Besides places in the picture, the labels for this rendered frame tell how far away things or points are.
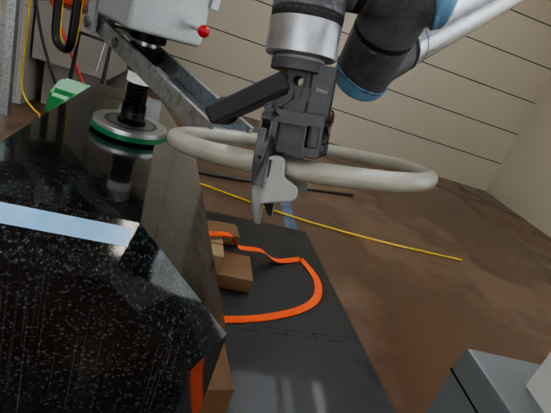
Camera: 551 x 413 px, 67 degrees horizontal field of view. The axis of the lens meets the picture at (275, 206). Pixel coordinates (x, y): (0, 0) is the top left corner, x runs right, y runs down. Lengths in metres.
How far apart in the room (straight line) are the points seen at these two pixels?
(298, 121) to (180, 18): 0.75
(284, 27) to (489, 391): 0.68
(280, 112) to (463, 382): 0.62
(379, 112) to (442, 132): 1.07
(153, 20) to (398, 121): 5.72
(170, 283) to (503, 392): 0.64
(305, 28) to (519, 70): 6.87
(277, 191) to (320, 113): 0.11
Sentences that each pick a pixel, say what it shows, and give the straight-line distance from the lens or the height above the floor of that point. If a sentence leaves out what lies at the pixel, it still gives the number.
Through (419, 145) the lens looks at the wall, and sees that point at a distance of 6.91.
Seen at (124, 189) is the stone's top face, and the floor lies 0.85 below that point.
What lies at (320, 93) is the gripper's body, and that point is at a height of 1.22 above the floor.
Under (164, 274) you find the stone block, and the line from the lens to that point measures 0.90.
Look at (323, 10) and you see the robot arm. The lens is 0.53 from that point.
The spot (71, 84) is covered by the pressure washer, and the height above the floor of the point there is 0.57.
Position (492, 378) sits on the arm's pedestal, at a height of 0.85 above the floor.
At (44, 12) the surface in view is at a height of 0.78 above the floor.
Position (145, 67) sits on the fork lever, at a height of 1.08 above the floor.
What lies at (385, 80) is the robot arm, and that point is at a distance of 0.68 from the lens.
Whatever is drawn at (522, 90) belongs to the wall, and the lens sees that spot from 7.45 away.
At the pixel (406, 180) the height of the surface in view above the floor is 1.14.
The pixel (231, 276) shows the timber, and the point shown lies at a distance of 2.17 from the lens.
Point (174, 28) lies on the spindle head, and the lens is 1.22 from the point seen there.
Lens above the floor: 1.27
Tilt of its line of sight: 22 degrees down
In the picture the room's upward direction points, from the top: 20 degrees clockwise
